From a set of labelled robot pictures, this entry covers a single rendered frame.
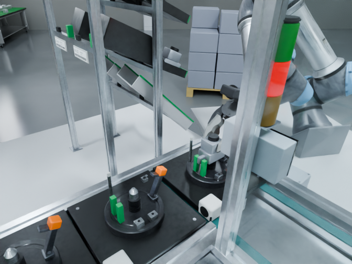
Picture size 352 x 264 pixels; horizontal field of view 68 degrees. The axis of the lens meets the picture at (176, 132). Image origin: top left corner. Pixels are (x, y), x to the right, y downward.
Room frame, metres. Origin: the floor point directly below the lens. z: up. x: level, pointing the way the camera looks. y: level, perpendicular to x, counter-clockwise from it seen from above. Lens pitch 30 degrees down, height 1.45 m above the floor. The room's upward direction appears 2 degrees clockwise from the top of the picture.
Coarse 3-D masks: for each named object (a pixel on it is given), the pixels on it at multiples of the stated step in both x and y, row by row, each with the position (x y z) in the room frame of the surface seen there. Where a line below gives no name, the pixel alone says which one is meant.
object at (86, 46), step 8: (104, 0) 0.94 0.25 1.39; (128, 8) 0.82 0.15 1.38; (136, 8) 0.79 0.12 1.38; (144, 8) 0.76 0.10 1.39; (56, 32) 0.82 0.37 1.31; (72, 40) 0.72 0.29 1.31; (88, 48) 0.65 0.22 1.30; (120, 56) 0.87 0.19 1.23; (136, 64) 0.80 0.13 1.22; (144, 64) 0.77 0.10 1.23; (152, 72) 0.74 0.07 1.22
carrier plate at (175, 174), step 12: (180, 156) 0.68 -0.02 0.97; (192, 156) 0.68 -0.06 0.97; (168, 168) 0.61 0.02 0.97; (180, 168) 0.61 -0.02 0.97; (168, 180) 0.56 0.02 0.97; (180, 180) 0.56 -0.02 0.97; (180, 192) 0.52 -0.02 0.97; (192, 192) 0.51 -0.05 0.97; (204, 192) 0.52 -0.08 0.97; (216, 192) 0.52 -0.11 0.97; (192, 204) 0.48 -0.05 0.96
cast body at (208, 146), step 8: (208, 136) 0.60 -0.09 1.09; (216, 136) 0.60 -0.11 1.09; (208, 144) 0.58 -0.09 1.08; (216, 144) 0.58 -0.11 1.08; (200, 152) 0.59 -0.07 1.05; (208, 152) 0.58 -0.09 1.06; (216, 152) 0.58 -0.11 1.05; (200, 160) 0.56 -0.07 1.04; (208, 160) 0.57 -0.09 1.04; (216, 160) 0.58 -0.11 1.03
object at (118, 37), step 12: (108, 24) 0.68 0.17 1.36; (120, 24) 0.70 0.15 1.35; (108, 36) 0.68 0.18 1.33; (120, 36) 0.70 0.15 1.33; (132, 36) 0.71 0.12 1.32; (144, 36) 0.73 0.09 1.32; (108, 48) 0.68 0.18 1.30; (120, 48) 0.69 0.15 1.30; (132, 48) 0.71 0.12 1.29; (144, 48) 0.73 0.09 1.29; (144, 60) 0.73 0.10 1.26; (180, 72) 0.79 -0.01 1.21
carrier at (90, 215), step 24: (120, 192) 0.48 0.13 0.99; (144, 192) 0.49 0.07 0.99; (168, 192) 0.51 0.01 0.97; (72, 216) 0.42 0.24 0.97; (96, 216) 0.42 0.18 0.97; (120, 216) 0.39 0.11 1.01; (144, 216) 0.41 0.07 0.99; (168, 216) 0.43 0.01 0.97; (192, 216) 0.43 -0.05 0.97; (96, 240) 0.36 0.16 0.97; (120, 240) 0.36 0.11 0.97; (144, 240) 0.36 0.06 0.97; (168, 240) 0.36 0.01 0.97
